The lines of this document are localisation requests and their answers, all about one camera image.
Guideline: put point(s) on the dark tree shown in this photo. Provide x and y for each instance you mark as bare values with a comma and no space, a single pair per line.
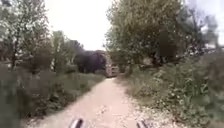
90,61

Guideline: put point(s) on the row of trees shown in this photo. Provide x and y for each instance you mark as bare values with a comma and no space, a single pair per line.
30,36

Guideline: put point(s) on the large leafy tree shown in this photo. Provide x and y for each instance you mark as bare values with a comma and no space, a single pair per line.
146,30

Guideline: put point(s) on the robot's own part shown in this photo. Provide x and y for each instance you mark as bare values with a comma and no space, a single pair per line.
76,124
142,125

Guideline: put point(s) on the pale dirt path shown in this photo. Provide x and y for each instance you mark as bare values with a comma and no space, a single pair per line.
103,106

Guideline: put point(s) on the weedy green verge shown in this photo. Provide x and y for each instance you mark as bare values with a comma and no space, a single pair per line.
43,93
186,93

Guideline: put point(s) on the building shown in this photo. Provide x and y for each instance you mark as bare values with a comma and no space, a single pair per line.
112,68

